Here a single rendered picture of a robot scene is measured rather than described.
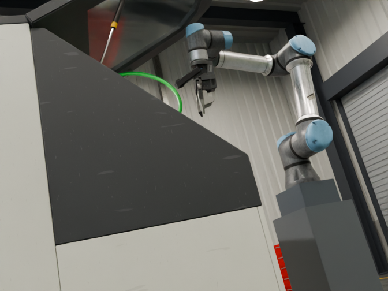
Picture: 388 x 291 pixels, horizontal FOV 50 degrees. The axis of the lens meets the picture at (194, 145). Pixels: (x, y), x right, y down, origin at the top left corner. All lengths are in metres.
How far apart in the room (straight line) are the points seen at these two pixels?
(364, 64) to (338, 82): 0.74
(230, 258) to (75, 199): 0.45
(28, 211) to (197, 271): 0.47
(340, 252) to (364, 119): 7.42
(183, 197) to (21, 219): 0.43
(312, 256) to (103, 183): 0.87
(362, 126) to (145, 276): 8.17
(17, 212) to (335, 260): 1.12
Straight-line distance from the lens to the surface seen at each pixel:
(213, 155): 1.24
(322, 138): 1.72
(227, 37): 1.75
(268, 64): 1.97
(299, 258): 1.75
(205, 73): 1.67
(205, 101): 1.61
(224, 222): 1.20
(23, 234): 1.17
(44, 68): 1.32
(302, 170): 1.79
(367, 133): 9.01
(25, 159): 1.21
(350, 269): 1.73
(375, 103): 8.85
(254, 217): 1.23
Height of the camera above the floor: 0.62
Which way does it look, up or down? 18 degrees up
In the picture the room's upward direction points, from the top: 13 degrees counter-clockwise
